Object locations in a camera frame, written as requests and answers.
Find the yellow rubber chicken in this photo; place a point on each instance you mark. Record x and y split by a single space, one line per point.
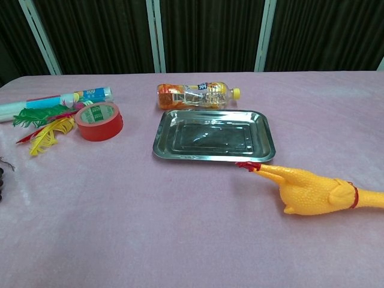
306 192

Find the stainless steel rectangular tray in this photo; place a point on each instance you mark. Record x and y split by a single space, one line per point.
210 135

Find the orange juice plastic bottle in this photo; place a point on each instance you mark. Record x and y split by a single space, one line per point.
180 97

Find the red tape roll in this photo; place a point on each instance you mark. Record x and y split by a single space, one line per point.
102 132

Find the pink plush tablecloth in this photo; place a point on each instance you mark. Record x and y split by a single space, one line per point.
120 225

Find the black pleated curtain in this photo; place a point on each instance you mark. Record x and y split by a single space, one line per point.
210 30

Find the colourful feather shuttlecock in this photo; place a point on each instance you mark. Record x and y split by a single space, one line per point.
48 133

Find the white plastic bag roll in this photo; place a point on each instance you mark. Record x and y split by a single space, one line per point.
45 102

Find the dark plastic grape bunch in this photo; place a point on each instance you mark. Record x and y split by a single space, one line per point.
1 177

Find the white metal frame post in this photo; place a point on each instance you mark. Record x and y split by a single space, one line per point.
156 39
265 36
381 64
42 39

